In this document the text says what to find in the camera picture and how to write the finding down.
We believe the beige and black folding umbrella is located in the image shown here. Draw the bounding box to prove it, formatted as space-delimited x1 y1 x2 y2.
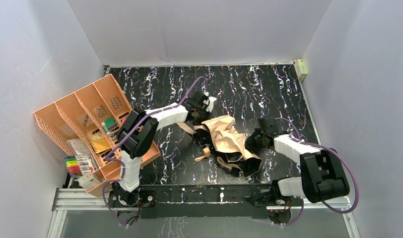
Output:
177 115 262 177

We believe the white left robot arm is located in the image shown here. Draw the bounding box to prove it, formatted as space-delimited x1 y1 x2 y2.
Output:
112 91 217 206

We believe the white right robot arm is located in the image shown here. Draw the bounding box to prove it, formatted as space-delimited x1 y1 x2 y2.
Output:
245 118 350 203

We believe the white green box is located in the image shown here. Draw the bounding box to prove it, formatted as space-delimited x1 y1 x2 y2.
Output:
293 59 308 81

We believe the green eraser block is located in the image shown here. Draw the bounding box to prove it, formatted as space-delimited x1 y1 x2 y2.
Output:
105 118 117 130

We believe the glue stick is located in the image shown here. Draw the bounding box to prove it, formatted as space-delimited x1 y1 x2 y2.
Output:
101 122 111 135

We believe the yellow spiral notebook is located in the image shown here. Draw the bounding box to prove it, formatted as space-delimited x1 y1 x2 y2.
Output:
88 131 111 153

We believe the orange plastic desk organizer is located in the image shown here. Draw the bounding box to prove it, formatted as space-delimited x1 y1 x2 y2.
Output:
34 74 132 197

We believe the small white red box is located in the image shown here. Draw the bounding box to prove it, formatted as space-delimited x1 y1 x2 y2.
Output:
78 172 102 191

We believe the coloured marker set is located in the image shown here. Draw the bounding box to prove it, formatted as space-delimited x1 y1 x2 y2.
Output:
64 154 99 178

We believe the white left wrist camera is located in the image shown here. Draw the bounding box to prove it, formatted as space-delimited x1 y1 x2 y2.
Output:
205 96 217 113

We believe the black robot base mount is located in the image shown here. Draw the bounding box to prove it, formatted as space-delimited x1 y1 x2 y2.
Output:
108 183 292 223

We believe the aluminium frame rail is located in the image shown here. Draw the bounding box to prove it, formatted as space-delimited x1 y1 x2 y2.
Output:
47 188 361 238

